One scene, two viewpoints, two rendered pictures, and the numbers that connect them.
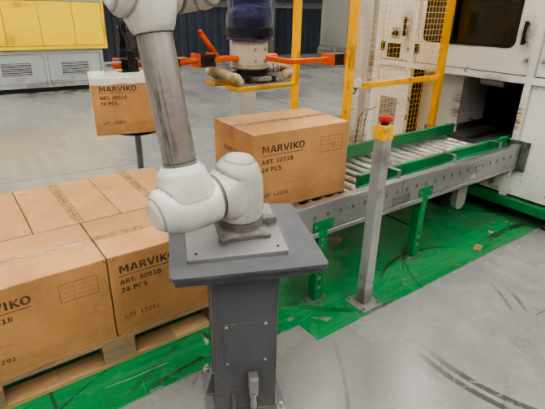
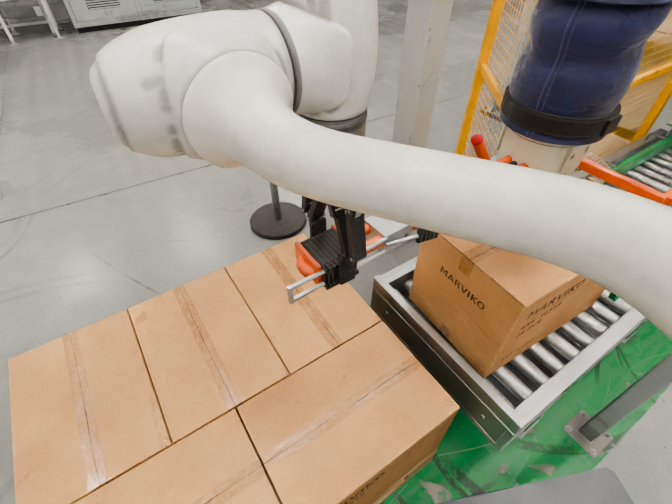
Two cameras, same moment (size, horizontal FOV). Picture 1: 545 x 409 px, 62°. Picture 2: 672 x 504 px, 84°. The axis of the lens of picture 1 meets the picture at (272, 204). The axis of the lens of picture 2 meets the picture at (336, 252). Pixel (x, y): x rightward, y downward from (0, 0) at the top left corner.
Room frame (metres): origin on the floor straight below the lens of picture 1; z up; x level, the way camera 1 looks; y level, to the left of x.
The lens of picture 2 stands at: (1.42, 0.56, 1.74)
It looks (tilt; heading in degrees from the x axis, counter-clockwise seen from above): 45 degrees down; 3
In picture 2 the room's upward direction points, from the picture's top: straight up
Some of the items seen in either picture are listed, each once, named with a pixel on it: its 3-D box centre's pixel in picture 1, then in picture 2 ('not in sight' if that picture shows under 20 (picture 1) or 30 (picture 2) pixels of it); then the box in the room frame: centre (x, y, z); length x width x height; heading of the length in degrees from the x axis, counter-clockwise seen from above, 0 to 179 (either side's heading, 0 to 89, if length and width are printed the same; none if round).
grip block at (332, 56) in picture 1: (333, 58); not in sight; (2.22, -0.27, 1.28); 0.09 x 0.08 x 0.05; 38
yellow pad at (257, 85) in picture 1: (261, 82); not in sight; (2.16, 0.06, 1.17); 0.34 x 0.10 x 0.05; 128
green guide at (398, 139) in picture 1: (384, 140); (604, 170); (3.26, -0.83, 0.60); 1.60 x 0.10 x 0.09; 126
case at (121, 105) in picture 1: (134, 101); not in sight; (3.45, 1.07, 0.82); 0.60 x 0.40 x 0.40; 113
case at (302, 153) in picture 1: (281, 156); (516, 267); (2.36, -0.04, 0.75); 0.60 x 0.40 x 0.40; 124
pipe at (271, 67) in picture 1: (250, 71); not in sight; (2.24, 0.12, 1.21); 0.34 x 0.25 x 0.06; 128
